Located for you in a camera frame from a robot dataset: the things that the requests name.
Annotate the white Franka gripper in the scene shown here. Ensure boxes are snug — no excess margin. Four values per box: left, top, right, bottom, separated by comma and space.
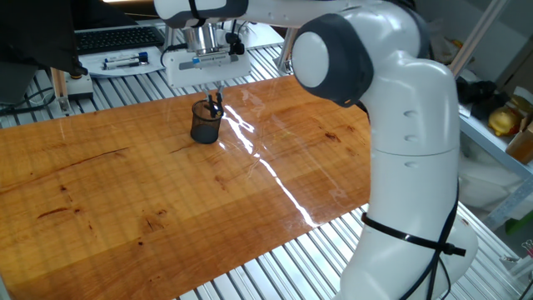
161, 39, 253, 114

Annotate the black pen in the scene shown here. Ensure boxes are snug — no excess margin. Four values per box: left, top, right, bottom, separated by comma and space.
207, 98, 225, 126

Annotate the black mesh pen holder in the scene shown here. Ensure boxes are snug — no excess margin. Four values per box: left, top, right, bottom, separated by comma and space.
190, 98, 225, 145

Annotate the white paper sheet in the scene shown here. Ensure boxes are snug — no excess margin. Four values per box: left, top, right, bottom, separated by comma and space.
77, 45, 174, 79

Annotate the blue cap marker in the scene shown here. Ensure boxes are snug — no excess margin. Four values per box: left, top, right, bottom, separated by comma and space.
103, 51, 150, 64

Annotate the white marker black cap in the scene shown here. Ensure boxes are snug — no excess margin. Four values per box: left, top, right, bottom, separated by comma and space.
102, 60, 142, 71

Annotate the black keyboard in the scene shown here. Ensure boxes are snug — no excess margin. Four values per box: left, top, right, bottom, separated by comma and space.
74, 25, 167, 56

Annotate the glossy wood grain mat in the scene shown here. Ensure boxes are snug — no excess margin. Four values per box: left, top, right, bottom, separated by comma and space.
0, 74, 372, 300

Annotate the white button box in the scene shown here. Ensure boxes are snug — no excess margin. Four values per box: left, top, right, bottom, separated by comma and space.
64, 71, 95, 102

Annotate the wooden slat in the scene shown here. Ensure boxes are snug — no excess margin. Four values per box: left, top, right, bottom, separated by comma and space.
49, 67, 72, 116

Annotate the grey monitor base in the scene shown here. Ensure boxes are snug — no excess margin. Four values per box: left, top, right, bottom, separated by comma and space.
0, 61, 45, 105

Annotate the black cloth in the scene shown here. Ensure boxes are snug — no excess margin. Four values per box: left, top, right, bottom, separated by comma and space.
456, 77, 511, 121

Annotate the beige diagonal beam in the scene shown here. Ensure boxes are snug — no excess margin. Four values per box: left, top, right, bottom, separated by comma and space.
447, 0, 512, 78

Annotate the grey metal shelf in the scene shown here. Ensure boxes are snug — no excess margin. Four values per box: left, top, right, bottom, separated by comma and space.
457, 114, 533, 180

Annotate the white plastic bag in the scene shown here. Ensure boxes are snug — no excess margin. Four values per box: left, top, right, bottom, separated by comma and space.
457, 141, 533, 209

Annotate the yellow plush toy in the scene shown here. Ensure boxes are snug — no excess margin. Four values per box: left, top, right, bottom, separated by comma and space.
487, 106, 521, 138

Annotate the brown cardboard box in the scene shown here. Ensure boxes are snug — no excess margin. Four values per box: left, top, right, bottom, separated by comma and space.
506, 114, 533, 166

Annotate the green plastic piece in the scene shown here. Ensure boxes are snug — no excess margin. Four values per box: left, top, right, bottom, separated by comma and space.
505, 209, 533, 235

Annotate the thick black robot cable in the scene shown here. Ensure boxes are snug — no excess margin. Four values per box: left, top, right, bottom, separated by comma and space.
159, 41, 189, 68

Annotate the aluminium post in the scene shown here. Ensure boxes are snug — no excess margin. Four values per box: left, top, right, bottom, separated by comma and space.
274, 27, 299, 77
163, 24, 181, 53

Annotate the black velcro strap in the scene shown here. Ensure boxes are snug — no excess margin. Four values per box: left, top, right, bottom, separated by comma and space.
187, 0, 208, 28

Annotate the black cable tie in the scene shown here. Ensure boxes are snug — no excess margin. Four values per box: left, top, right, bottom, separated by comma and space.
360, 211, 467, 258

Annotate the light blue slotted rail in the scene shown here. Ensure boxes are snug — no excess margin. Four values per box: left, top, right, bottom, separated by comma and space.
485, 174, 533, 230

